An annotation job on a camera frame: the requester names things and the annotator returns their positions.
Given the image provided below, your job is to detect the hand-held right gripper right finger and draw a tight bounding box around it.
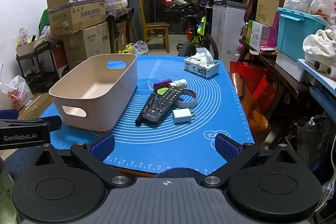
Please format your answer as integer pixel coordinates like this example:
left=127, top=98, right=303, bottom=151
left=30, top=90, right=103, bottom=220
left=204, top=133, right=300, bottom=188

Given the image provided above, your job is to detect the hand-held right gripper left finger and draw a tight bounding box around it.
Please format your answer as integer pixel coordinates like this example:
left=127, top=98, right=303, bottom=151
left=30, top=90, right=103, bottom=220
left=35, top=133, right=132, bottom=189

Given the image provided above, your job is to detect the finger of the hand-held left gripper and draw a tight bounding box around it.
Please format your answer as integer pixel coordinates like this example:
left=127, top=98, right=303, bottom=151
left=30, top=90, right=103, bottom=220
left=39, top=115, right=63, bottom=133

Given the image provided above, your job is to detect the black marker pen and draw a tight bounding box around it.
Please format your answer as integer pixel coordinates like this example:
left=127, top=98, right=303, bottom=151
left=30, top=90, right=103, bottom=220
left=135, top=93, right=156, bottom=125

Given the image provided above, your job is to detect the beige plastic basket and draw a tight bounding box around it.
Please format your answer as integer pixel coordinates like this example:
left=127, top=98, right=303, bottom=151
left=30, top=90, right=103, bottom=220
left=49, top=54, right=138, bottom=132

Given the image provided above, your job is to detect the white pill bottle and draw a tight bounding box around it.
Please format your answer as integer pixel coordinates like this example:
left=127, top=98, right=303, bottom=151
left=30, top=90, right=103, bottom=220
left=169, top=80, right=188, bottom=89

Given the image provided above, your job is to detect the person's dark blue clothing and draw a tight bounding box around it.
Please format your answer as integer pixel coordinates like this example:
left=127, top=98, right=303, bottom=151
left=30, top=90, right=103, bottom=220
left=4, top=147, right=209, bottom=184

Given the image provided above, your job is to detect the flat cardboard box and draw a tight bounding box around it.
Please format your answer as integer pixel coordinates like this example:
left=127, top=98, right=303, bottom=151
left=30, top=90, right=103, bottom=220
left=18, top=93, right=54, bottom=119

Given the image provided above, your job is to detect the blue silicone mat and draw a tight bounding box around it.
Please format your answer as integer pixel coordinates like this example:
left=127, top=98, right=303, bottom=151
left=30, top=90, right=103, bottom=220
left=39, top=55, right=255, bottom=174

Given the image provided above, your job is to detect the red and white plastic bag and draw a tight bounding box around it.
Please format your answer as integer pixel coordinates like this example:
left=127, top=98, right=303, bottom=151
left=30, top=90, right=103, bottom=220
left=0, top=63, right=34, bottom=111

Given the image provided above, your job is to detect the black utility cart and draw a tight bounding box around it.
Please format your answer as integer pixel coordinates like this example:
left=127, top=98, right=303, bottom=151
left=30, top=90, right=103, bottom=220
left=16, top=40, right=66, bottom=93

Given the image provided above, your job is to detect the white charger plug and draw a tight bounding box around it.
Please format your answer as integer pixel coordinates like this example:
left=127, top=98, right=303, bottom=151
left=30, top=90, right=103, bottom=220
left=172, top=109, right=197, bottom=124

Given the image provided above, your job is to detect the red paper bag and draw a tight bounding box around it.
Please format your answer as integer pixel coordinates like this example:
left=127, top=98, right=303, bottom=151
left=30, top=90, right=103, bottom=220
left=230, top=61, right=279, bottom=146

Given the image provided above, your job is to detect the white tape roll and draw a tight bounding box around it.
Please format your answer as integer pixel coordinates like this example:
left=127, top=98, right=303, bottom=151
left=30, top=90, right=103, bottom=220
left=175, top=88, right=197, bottom=108

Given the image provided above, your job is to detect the red and white canister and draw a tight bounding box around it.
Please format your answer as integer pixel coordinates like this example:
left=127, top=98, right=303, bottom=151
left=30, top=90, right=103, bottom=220
left=54, top=44, right=67, bottom=69

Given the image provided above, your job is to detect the black remote control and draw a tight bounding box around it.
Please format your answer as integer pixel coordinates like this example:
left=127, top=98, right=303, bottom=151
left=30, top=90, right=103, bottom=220
left=142, top=87, right=185, bottom=127

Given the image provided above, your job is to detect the open cardboard box with snacks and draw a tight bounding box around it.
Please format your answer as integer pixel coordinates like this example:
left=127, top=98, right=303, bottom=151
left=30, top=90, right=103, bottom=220
left=16, top=35, right=49, bottom=57

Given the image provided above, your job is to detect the tissue pack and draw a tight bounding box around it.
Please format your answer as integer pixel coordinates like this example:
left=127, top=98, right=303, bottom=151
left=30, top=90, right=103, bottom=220
left=184, top=47, right=219, bottom=79

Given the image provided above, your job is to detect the black plastic bag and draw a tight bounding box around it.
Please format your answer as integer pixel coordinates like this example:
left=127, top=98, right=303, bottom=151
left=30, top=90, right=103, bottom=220
left=297, top=115, right=331, bottom=169

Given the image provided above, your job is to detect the small purple box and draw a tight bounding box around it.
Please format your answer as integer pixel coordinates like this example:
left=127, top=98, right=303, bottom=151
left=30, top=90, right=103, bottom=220
left=153, top=78, right=172, bottom=90

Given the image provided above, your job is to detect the yellow toy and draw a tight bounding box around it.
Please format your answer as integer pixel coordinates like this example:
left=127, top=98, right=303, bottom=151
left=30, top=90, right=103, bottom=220
left=118, top=43, right=135, bottom=54

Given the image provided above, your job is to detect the white box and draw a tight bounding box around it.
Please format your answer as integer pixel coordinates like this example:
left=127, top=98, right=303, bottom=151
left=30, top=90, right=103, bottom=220
left=276, top=52, right=310, bottom=83

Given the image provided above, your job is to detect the small clear plastic bag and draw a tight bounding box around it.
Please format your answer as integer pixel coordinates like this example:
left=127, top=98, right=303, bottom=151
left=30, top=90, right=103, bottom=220
left=133, top=40, right=149, bottom=56

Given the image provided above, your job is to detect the printed cardboard box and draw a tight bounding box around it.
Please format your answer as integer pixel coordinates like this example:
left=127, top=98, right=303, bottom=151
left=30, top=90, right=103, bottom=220
left=47, top=0, right=106, bottom=37

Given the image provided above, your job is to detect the green and white carton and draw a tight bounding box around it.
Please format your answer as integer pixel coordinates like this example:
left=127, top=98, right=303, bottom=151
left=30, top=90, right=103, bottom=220
left=245, top=20, right=271, bottom=51

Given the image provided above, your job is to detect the white chest freezer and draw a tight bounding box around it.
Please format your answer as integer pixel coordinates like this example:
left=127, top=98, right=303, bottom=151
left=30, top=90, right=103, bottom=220
left=211, top=1, right=248, bottom=73

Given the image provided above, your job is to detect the green black bicycle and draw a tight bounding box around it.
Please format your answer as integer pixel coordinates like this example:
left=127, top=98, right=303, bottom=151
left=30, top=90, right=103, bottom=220
left=172, top=0, right=219, bottom=59

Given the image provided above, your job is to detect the pink box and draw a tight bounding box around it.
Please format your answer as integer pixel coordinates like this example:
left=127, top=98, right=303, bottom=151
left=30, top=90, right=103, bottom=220
left=262, top=11, right=280, bottom=47

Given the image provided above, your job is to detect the dark wooden side table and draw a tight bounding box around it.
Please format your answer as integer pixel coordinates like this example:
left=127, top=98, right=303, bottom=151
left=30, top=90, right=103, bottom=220
left=106, top=7, right=134, bottom=54

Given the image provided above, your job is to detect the wooden chair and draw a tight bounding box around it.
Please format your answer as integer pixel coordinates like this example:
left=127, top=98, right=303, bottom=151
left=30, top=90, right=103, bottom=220
left=137, top=0, right=170, bottom=53

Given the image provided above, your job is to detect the blue plastic storage bin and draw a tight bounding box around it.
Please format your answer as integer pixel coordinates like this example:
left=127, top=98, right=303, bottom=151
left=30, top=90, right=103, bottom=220
left=277, top=7, right=334, bottom=62

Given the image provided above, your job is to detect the pack of water bottles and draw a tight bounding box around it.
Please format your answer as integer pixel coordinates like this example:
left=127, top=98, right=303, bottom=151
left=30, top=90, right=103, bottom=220
left=105, top=0, right=129, bottom=10

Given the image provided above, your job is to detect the white cloth bag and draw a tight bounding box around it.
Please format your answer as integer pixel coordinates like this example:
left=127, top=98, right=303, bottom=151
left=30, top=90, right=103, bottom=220
left=303, top=28, right=336, bottom=65

